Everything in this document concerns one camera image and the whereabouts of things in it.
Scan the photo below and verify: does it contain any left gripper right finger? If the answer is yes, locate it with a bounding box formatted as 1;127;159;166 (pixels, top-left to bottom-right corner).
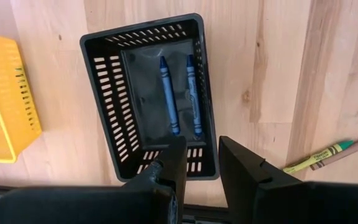
218;135;358;224

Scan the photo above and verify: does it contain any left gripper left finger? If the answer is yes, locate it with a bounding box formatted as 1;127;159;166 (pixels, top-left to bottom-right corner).
0;136;188;224

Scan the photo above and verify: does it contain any green crayon with yellow wrapper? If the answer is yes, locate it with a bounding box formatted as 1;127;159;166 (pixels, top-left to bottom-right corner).
282;139;356;175

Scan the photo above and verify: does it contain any black plastic basket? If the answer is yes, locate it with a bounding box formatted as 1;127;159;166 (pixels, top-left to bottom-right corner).
79;12;220;183

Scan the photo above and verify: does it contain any blue crayon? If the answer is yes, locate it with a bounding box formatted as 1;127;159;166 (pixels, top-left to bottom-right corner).
159;55;181;136
186;54;204;138

